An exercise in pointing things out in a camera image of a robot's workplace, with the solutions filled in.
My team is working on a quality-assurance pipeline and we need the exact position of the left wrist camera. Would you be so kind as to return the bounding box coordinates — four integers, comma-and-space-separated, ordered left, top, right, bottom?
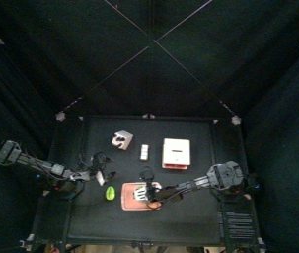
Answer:
90, 151, 113, 170

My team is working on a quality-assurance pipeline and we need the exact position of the salmon pink cutting board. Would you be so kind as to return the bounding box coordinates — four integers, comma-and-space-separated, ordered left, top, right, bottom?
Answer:
121, 182, 162, 211

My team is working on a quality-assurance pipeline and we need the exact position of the white box with red base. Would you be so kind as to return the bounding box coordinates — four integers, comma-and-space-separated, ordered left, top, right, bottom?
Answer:
161, 137, 193, 171

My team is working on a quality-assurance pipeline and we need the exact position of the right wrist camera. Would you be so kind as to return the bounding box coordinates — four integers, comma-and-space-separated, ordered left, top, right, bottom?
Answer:
139, 166, 156, 182

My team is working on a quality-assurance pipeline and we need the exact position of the thin diagonal brace cord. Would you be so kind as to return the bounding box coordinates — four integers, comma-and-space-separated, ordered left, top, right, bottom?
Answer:
62, 0, 214, 113
103, 0, 237, 117

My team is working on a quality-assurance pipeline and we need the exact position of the green toy pea pod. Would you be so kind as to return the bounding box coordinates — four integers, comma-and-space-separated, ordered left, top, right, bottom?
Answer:
105, 186, 117, 202

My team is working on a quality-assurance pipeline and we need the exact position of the white cube with holes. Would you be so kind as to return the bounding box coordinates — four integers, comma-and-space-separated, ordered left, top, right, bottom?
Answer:
111, 129, 135, 151

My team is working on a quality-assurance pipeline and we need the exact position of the white and green toy food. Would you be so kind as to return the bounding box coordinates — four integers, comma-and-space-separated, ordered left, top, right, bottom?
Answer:
133, 185, 150, 202

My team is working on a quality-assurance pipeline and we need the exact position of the small white segmented bar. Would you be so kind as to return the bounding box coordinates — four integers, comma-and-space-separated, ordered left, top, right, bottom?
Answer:
139, 143, 150, 162

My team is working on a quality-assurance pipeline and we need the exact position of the white text label sticker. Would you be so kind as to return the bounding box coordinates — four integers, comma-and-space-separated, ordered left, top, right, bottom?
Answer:
225, 211, 254, 241

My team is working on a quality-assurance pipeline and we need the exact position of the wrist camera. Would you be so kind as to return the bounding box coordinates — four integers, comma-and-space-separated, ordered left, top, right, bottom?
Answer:
139, 166, 156, 182
90, 151, 113, 170

